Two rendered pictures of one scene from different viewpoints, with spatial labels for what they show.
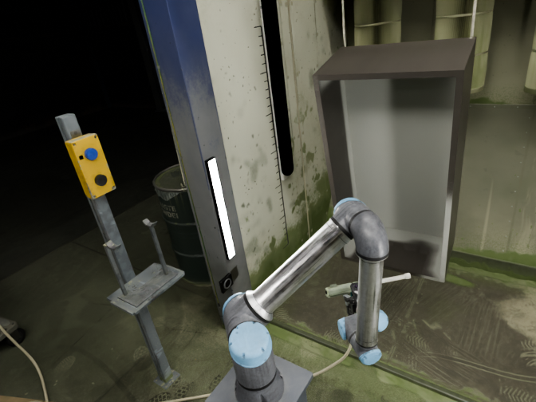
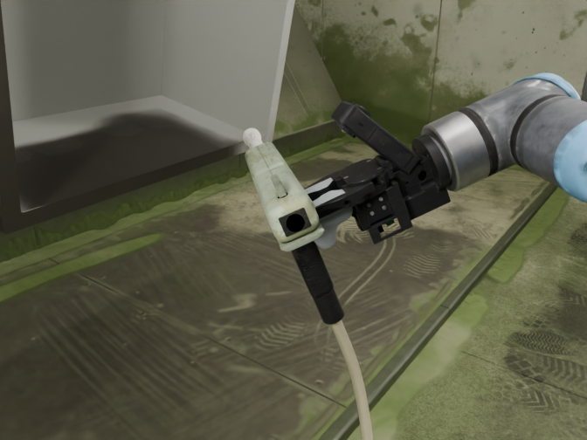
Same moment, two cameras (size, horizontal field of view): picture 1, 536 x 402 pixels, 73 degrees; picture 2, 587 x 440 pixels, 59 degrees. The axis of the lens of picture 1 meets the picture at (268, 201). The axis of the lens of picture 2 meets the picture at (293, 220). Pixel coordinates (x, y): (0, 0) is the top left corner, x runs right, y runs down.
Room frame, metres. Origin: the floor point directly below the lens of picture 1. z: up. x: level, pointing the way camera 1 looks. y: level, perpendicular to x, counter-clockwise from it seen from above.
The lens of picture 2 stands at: (1.50, 0.23, 0.75)
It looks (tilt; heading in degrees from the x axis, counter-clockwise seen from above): 23 degrees down; 269
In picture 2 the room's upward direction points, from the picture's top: straight up
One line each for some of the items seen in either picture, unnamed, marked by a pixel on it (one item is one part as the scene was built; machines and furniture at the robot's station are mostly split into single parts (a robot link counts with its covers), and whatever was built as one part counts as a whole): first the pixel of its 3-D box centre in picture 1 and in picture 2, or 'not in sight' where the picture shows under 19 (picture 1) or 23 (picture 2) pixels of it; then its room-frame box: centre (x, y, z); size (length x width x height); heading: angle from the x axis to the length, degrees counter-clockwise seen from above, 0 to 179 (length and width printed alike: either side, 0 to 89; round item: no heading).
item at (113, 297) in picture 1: (146, 285); not in sight; (1.46, 0.66, 0.78); 0.31 x 0.23 x 0.01; 142
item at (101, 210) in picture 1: (126, 273); not in sight; (1.54, 0.77, 0.82); 0.06 x 0.06 x 1.64; 52
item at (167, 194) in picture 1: (202, 222); not in sight; (2.64, 0.57, 0.44); 0.59 x 0.58 x 0.89; 33
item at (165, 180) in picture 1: (190, 175); not in sight; (2.65, 0.57, 0.86); 0.54 x 0.54 x 0.01
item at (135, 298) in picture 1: (139, 259); not in sight; (1.44, 0.64, 0.95); 0.26 x 0.15 x 0.32; 142
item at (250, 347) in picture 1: (251, 352); not in sight; (0.93, 0.14, 0.83); 0.17 x 0.15 x 0.18; 11
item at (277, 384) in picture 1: (258, 379); not in sight; (0.92, 0.14, 0.69); 0.19 x 0.19 x 0.10
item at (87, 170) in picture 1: (91, 166); not in sight; (1.50, 0.73, 1.42); 0.12 x 0.06 x 0.26; 142
